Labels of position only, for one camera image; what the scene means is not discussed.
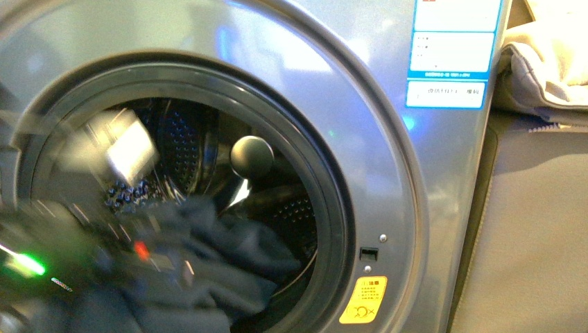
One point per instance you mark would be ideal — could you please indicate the blurred black gripper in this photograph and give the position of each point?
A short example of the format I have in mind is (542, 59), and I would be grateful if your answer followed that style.
(92, 193)

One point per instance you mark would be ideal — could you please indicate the grey sofa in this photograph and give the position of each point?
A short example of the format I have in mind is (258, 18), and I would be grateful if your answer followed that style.
(524, 261)

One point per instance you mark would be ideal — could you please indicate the blue white energy label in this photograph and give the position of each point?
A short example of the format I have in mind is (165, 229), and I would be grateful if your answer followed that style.
(451, 52)

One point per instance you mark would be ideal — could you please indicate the grey front-load washing machine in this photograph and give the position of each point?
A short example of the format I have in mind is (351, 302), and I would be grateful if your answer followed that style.
(289, 113)

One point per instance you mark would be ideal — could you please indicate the yellow warning sticker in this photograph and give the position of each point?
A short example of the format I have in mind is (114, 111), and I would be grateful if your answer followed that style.
(365, 300)

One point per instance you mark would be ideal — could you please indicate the beige grey blanket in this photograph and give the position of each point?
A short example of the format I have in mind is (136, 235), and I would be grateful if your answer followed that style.
(543, 62)

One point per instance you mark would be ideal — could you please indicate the dark navy garment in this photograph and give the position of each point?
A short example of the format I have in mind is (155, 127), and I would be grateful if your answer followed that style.
(167, 267)

